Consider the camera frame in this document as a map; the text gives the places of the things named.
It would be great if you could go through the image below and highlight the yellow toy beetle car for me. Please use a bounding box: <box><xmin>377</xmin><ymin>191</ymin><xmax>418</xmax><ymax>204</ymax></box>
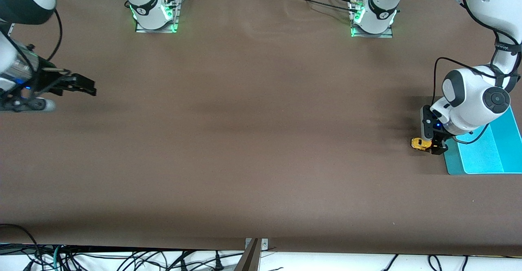
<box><xmin>411</xmin><ymin>138</ymin><xmax>433</xmax><ymax>152</ymax></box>

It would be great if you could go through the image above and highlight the turquoise plastic bin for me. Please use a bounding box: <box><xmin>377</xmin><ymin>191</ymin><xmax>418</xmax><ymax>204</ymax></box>
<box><xmin>442</xmin><ymin>106</ymin><xmax>522</xmax><ymax>176</ymax></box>

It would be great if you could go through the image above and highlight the brown table cover sheet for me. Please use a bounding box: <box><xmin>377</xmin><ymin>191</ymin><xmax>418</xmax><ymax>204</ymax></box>
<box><xmin>0</xmin><ymin>0</ymin><xmax>522</xmax><ymax>258</ymax></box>

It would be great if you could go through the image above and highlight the dark grey metal bar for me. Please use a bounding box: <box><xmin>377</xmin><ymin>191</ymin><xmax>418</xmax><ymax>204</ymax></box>
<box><xmin>234</xmin><ymin>238</ymin><xmax>262</xmax><ymax>271</ymax></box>

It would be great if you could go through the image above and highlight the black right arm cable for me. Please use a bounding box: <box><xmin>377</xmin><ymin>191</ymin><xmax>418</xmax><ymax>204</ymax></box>
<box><xmin>45</xmin><ymin>8</ymin><xmax>63</xmax><ymax>62</ymax></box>

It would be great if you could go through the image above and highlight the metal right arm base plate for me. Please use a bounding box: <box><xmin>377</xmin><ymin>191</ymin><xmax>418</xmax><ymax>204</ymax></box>
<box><xmin>135</xmin><ymin>0</ymin><xmax>180</xmax><ymax>33</ymax></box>

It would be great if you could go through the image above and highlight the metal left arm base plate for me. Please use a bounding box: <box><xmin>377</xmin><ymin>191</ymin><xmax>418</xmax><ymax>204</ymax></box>
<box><xmin>350</xmin><ymin>0</ymin><xmax>394</xmax><ymax>39</ymax></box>

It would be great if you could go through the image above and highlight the black floor cable tangle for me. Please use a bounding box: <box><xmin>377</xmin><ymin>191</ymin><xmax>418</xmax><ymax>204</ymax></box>
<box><xmin>0</xmin><ymin>223</ymin><xmax>245</xmax><ymax>271</ymax></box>

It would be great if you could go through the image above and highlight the black cable across table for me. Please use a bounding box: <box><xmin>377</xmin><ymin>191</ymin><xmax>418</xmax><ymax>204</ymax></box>
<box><xmin>281</xmin><ymin>0</ymin><xmax>360</xmax><ymax>13</ymax></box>

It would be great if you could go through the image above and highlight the small metal table bracket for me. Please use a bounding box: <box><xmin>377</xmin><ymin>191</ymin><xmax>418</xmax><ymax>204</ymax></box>
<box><xmin>245</xmin><ymin>238</ymin><xmax>269</xmax><ymax>251</ymax></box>

